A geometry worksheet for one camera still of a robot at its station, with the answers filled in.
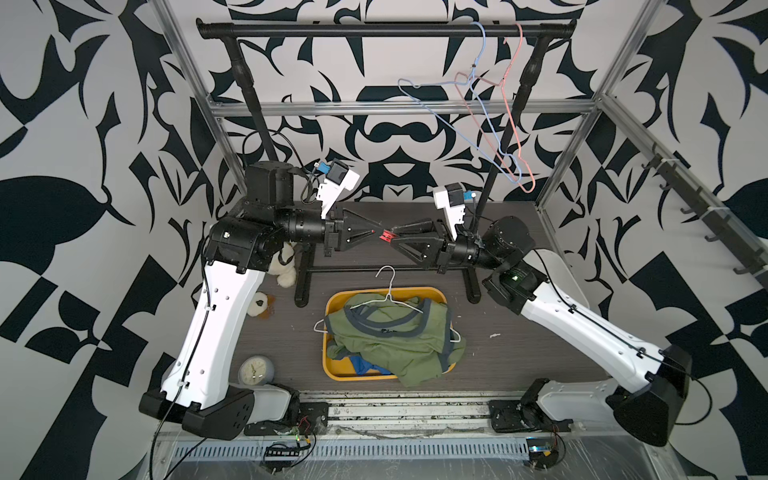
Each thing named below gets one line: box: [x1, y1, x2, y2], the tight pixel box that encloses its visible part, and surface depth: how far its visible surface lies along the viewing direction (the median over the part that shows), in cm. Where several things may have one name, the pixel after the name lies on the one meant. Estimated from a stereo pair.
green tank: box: [325, 293, 467, 387], surface depth 77 cm
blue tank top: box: [349, 356, 392, 375], surface depth 82 cm
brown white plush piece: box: [247, 291, 276, 319], surface depth 93 cm
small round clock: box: [238, 355, 275, 386], surface depth 80 cm
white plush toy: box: [267, 241, 297, 288], surface depth 98 cm
